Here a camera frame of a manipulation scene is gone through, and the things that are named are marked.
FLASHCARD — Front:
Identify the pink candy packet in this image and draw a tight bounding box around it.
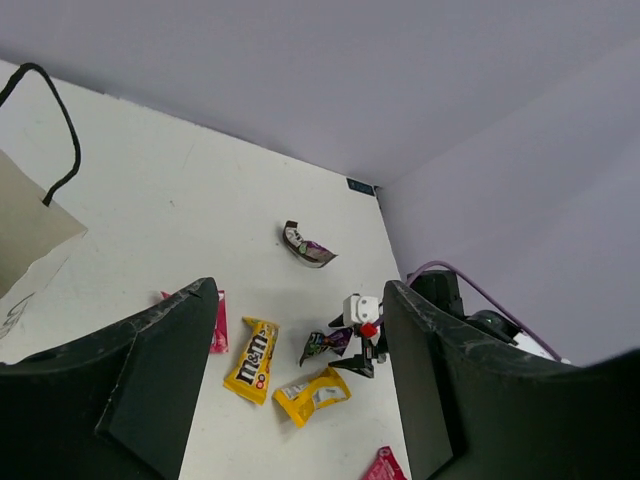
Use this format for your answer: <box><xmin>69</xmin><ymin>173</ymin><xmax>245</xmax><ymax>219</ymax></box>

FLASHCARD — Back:
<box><xmin>159</xmin><ymin>289</ymin><xmax>230</xmax><ymax>355</ymax></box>

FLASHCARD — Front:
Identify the yellow snack packet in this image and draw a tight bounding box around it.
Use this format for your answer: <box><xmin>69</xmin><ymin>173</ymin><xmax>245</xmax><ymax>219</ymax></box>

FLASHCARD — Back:
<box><xmin>273</xmin><ymin>366</ymin><xmax>352</xmax><ymax>428</ymax></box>

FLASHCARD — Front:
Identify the brown torn snack wrapper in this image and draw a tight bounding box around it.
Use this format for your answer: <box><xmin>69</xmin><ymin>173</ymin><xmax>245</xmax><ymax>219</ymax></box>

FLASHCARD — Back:
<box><xmin>281</xmin><ymin>220</ymin><xmax>338</xmax><ymax>269</ymax></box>

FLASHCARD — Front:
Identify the blue label right corner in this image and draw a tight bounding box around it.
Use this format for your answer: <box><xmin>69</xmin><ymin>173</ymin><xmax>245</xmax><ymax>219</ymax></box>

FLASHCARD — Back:
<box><xmin>346</xmin><ymin>178</ymin><xmax>376</xmax><ymax>197</ymax></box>

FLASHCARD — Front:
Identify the white coffee paper bag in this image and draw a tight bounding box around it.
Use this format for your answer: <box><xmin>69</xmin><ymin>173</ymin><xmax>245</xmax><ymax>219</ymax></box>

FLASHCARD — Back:
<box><xmin>1</xmin><ymin>62</ymin><xmax>87</xmax><ymax>337</ymax></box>

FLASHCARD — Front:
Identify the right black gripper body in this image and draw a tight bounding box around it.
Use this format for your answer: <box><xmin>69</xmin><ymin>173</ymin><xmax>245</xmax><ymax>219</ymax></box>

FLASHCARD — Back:
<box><xmin>353</xmin><ymin>319</ymin><xmax>388</xmax><ymax>364</ymax></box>

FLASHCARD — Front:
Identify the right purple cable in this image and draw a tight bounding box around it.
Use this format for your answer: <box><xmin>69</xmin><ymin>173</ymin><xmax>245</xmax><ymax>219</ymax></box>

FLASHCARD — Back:
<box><xmin>405</xmin><ymin>259</ymin><xmax>565</xmax><ymax>362</ymax></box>

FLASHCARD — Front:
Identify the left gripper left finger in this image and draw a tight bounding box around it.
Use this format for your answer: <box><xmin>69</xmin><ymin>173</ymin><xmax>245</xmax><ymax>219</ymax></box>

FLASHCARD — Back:
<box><xmin>1</xmin><ymin>277</ymin><xmax>219</xmax><ymax>479</ymax></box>

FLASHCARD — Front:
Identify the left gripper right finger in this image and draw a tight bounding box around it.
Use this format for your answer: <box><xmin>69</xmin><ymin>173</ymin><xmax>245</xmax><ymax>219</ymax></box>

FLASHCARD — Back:
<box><xmin>383</xmin><ymin>281</ymin><xmax>639</xmax><ymax>479</ymax></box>

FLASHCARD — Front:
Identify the dark purple M&M's packet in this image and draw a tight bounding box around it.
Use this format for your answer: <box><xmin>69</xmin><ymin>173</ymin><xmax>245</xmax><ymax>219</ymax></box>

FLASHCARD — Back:
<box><xmin>298</xmin><ymin>328</ymin><xmax>353</xmax><ymax>366</ymax></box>

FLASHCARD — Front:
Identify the red candy packet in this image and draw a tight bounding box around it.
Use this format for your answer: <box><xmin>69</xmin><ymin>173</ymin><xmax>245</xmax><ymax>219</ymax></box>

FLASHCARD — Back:
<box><xmin>362</xmin><ymin>446</ymin><xmax>407</xmax><ymax>480</ymax></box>

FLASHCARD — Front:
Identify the yellow M&M's packet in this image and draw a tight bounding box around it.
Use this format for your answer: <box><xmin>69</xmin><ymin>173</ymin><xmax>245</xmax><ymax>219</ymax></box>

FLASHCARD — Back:
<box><xmin>223</xmin><ymin>317</ymin><xmax>279</xmax><ymax>405</ymax></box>

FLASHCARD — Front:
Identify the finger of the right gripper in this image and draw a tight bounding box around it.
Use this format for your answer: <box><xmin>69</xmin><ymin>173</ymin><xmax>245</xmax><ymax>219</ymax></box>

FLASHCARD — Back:
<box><xmin>329</xmin><ymin>353</ymin><xmax>375</xmax><ymax>378</ymax></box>
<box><xmin>328</xmin><ymin>313</ymin><xmax>350</xmax><ymax>330</ymax></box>

